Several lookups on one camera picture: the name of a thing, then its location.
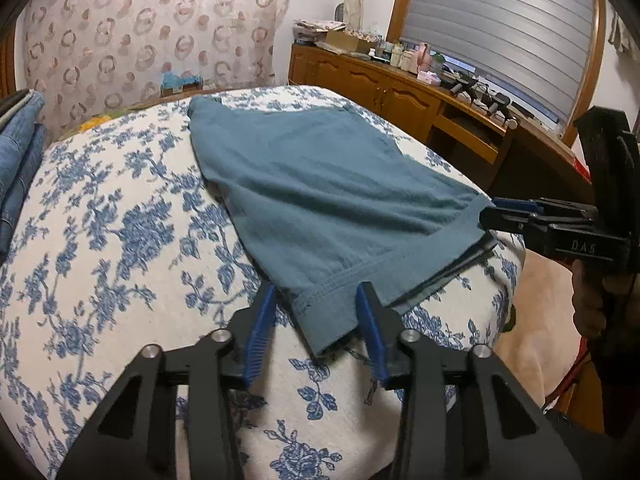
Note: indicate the pink circle patterned curtain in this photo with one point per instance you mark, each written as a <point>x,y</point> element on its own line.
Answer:
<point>89,57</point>

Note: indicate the cardboard box on cabinet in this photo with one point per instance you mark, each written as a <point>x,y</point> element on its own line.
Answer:
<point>352,41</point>

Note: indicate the dark grey folded garment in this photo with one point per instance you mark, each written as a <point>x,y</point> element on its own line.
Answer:
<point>10,105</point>

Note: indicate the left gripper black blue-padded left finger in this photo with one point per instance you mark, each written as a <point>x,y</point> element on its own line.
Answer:
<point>132,432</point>

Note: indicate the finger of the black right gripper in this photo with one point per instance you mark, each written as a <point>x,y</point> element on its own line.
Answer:
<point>530,226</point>
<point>547,207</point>

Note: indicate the stack of papers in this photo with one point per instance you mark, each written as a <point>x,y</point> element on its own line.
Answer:
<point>309,32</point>

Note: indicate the person's right hand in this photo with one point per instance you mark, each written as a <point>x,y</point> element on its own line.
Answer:
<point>591,296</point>

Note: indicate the pink bottle on cabinet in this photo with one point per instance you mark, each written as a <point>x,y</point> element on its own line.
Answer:
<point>423,58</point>

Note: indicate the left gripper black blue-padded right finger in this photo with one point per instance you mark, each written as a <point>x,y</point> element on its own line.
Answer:
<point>464,415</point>

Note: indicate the blue denim jeans stack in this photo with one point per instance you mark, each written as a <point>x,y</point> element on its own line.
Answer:
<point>22,142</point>

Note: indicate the blue floral bed cover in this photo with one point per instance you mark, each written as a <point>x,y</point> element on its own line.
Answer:
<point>120,244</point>

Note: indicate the teal pants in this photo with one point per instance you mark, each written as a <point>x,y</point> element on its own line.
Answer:
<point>322,201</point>

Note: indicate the grey window roller blind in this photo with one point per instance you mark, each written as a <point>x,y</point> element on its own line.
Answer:
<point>536,49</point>

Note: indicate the wooden sideboard cabinet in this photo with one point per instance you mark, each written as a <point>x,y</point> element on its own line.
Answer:
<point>523,162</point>

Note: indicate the yellow flower bedsheet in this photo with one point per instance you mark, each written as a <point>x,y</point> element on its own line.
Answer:
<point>93,123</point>

